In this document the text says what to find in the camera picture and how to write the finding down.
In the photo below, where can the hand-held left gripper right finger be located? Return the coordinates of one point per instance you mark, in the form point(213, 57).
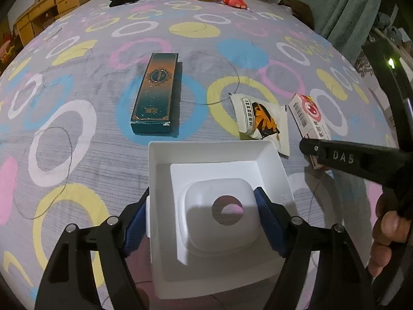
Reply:
point(267, 221)

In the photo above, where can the long teal green box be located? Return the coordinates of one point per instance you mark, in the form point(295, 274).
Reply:
point(156, 93)

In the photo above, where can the green patterned curtain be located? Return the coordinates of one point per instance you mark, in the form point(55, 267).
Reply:
point(342, 9)

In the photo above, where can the person's right hand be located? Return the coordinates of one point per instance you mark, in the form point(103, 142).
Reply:
point(385, 239)

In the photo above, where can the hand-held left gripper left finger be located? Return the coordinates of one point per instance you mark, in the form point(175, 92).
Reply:
point(135, 229)

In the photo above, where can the grey cap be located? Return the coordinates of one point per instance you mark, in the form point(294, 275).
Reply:
point(392, 30)

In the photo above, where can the small red plush doll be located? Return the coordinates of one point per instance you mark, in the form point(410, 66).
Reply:
point(235, 0)

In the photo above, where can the bed with circle-patterned sheet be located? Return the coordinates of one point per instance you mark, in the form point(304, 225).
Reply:
point(96, 71)

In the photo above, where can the white snack packet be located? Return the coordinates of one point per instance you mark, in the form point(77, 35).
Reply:
point(261, 122)

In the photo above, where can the brown plush chair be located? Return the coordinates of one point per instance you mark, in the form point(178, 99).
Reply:
point(298, 11)

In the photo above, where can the red and white box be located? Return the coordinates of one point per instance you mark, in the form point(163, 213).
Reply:
point(309, 116)

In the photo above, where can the wooden chair with clothes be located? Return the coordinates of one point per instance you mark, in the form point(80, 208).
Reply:
point(6, 46)

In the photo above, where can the yellow wooden desk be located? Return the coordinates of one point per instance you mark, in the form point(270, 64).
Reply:
point(55, 9)

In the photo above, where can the white square box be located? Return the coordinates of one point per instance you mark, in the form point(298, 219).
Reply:
point(206, 168)

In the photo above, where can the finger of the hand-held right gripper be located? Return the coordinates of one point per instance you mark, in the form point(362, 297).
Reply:
point(355, 163)

